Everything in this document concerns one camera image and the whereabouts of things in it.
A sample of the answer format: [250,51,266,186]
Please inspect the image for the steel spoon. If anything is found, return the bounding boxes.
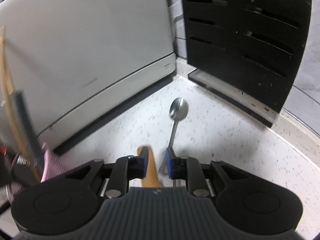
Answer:
[158,96,189,188]

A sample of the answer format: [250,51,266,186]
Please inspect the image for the black slotted knife block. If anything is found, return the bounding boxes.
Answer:
[182,0,312,127]

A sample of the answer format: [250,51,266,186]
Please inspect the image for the steel wire whisk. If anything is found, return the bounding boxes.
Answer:
[8,153,30,173]

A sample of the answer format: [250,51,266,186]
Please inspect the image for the grey knife steriliser box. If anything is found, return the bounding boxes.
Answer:
[1,0,176,148]

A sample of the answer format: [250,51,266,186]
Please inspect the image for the wooden spatula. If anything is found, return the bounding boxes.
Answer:
[141,145,162,187]

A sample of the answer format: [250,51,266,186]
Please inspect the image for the pink mesh utensil cup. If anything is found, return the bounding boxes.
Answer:
[6,143,69,204]

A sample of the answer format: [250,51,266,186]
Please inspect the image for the grey vegetable peeler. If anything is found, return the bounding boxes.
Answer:
[10,90,44,178]

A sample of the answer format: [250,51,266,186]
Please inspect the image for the long curved wooden spoon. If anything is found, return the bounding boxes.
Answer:
[1,26,41,182]

